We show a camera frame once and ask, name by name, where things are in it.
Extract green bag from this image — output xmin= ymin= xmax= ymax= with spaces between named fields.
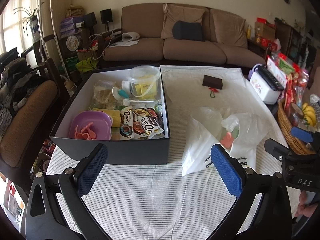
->
xmin=75 ymin=57 xmax=100 ymax=73

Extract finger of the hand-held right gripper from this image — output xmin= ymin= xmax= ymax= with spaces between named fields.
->
xmin=291 ymin=127 xmax=317 ymax=145
xmin=264 ymin=138 xmax=293 ymax=162

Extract dark blue lumbar cushion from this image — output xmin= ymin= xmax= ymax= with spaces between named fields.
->
xmin=172 ymin=20 xmax=205 ymax=42

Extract white power cable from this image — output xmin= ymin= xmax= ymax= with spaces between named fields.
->
xmin=89 ymin=29 xmax=114 ymax=61

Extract clear plastic bag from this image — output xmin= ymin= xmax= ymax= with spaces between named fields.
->
xmin=190 ymin=106 xmax=241 ymax=132

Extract black remote control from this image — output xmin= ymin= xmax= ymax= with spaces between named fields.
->
xmin=257 ymin=66 xmax=286 ymax=92

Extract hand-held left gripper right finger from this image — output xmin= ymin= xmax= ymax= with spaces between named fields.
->
xmin=207 ymin=144 xmax=293 ymax=240

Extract purple plastic plate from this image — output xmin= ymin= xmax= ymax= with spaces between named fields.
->
xmin=68 ymin=111 xmax=112 ymax=140

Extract white papers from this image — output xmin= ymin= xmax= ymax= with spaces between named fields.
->
xmin=109 ymin=39 xmax=137 ymax=48

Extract bunch of bananas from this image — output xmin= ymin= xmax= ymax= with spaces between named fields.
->
xmin=301 ymin=102 xmax=317 ymax=127

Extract white garment steamer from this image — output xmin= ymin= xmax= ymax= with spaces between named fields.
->
xmin=37 ymin=0 xmax=78 ymax=92

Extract person's right hand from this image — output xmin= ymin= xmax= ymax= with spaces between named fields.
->
xmin=294 ymin=191 xmax=320 ymax=218

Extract pile of clothes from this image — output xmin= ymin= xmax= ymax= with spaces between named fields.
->
xmin=0 ymin=47 xmax=46 ymax=137

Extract stack of purple tissue packs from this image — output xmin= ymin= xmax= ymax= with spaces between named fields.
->
xmin=59 ymin=16 xmax=82 ymax=36

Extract black speaker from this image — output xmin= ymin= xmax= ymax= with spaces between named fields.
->
xmin=82 ymin=12 xmax=98 ymax=27
xmin=100 ymin=8 xmax=113 ymax=25

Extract wicker basket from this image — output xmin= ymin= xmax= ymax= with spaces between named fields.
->
xmin=277 ymin=97 xmax=317 ymax=156

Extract pile of pink plastic pieces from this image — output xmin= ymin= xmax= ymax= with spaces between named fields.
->
xmin=74 ymin=122 xmax=99 ymax=140

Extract pile of red snack packets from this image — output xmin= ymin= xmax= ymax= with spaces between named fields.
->
xmin=266 ymin=53 xmax=309 ymax=128

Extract pink flower-shaped piece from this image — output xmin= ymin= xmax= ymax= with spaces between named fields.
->
xmin=219 ymin=132 xmax=234 ymax=150

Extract white massager device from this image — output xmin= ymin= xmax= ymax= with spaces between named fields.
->
xmin=121 ymin=32 xmax=140 ymax=42

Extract chocolate bar packet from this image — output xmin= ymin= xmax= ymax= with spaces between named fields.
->
xmin=147 ymin=106 xmax=165 ymax=130
xmin=132 ymin=107 xmax=164 ymax=139
xmin=120 ymin=106 xmax=137 ymax=141

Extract tan sofa pillow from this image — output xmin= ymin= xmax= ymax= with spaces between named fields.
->
xmin=160 ymin=3 xmax=210 ymax=40

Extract round biscuit tin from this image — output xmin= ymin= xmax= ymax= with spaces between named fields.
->
xmin=65 ymin=35 xmax=83 ymax=52

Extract white tissue box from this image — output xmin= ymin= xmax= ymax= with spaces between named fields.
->
xmin=248 ymin=63 xmax=282 ymax=105

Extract red tag green carabiner keychain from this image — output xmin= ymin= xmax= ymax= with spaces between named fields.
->
xmin=208 ymin=87 xmax=222 ymax=98

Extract brown sofa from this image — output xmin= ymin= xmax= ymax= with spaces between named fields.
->
xmin=103 ymin=3 xmax=266 ymax=68

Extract black storage box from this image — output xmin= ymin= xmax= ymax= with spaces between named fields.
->
xmin=49 ymin=63 xmax=171 ymax=165

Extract potted plant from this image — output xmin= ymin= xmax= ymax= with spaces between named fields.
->
xmin=21 ymin=7 xmax=41 ymax=41

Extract wooden armchair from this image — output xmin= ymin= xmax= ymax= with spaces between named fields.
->
xmin=0 ymin=57 xmax=61 ymax=168

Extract clear plastic tub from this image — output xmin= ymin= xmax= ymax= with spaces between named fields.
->
xmin=128 ymin=65 xmax=161 ymax=100

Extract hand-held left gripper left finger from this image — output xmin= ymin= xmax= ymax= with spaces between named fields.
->
xmin=21 ymin=143 xmax=118 ymax=240

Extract white plastic utensil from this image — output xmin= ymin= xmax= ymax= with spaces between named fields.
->
xmin=122 ymin=98 xmax=157 ymax=107

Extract yellow plastic item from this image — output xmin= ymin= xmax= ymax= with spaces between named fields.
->
xmin=92 ymin=107 xmax=121 ymax=128

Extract clear bag of biscuits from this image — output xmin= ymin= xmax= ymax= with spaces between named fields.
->
xmin=93 ymin=80 xmax=118 ymax=111

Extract white printed plastic bag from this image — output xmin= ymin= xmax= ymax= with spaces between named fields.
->
xmin=224 ymin=112 xmax=270 ymax=173
xmin=182 ymin=114 xmax=225 ymax=177

